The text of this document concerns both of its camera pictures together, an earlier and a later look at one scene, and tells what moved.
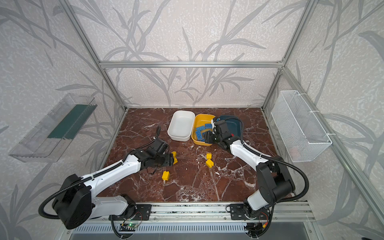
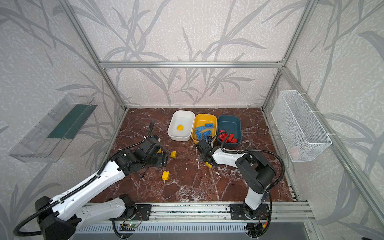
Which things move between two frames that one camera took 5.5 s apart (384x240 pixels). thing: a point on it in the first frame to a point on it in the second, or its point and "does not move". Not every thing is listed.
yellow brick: (165, 175) does not move
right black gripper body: (212, 138) to (204, 149)
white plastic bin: (181, 125) does not move
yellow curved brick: (174, 154) to (180, 127)
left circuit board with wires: (128, 227) does not move
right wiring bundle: (255, 230) does not move
